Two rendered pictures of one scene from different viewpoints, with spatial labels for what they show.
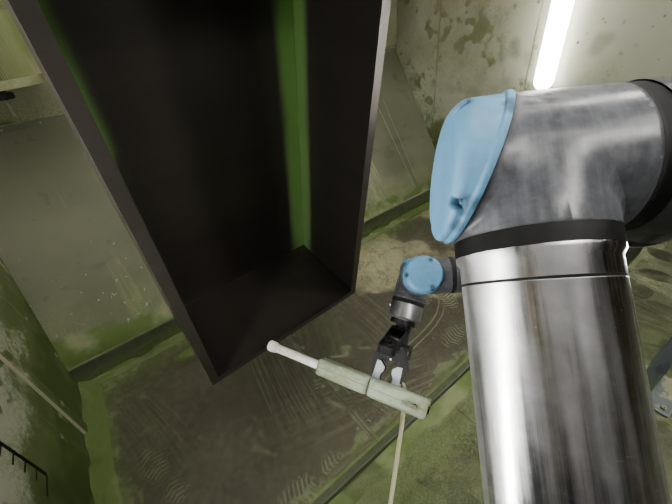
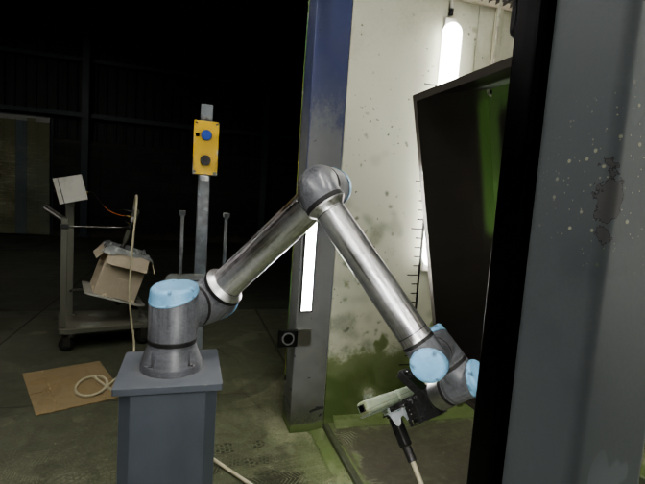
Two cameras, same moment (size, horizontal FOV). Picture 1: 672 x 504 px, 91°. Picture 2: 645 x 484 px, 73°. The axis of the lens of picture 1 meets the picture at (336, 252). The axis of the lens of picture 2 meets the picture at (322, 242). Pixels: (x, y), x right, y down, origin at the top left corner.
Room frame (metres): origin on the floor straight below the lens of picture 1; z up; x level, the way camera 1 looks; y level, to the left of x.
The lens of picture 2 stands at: (0.63, -1.47, 1.21)
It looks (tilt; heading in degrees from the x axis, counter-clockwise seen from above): 5 degrees down; 106
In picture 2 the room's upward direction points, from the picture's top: 4 degrees clockwise
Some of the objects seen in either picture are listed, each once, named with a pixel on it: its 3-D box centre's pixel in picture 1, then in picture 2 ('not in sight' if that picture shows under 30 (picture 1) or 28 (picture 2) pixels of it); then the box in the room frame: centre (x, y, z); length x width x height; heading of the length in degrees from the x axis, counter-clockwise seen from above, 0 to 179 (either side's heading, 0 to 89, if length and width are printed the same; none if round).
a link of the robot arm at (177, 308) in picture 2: not in sight; (175, 309); (-0.20, -0.28, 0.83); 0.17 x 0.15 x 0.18; 84
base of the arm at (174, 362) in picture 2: not in sight; (172, 351); (-0.20, -0.29, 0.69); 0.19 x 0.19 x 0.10
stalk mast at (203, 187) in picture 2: not in sight; (200, 267); (-0.60, 0.50, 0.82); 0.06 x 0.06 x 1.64; 33
